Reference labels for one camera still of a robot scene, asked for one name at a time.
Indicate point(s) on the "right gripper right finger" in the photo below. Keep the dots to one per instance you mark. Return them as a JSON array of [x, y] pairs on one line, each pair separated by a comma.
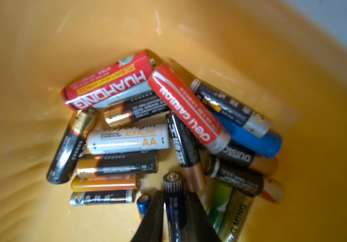
[[199, 228]]

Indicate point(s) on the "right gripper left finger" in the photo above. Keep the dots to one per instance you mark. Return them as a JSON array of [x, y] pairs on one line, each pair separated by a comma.
[[152, 211]]

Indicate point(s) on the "yellow plastic storage box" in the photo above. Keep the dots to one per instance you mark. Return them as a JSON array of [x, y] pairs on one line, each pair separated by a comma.
[[264, 53]]

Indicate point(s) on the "green battery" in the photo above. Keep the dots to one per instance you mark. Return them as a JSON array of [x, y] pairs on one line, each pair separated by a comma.
[[219, 203]]

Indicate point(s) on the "gold Guangming battery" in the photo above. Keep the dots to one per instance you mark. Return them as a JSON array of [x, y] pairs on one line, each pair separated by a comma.
[[236, 215]]

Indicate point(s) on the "black gold battery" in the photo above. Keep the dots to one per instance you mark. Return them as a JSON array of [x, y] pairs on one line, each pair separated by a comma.
[[142, 162]]

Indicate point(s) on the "orange battery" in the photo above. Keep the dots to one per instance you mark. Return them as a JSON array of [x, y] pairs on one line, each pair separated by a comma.
[[109, 183]]

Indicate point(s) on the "black Duracell battery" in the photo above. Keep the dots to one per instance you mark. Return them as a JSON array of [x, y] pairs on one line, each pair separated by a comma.
[[242, 156]]

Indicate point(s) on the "white alkaline AA battery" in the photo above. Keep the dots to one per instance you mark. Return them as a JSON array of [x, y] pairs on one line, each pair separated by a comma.
[[128, 139]]

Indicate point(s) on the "red Deli carbon battery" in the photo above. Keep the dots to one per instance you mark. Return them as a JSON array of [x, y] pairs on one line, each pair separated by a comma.
[[195, 115]]

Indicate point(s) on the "black silver battery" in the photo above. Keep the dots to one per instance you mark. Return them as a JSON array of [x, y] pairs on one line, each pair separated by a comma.
[[231, 108]]

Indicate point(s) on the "red Huahong battery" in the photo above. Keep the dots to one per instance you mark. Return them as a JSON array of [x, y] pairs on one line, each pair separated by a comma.
[[96, 89]]

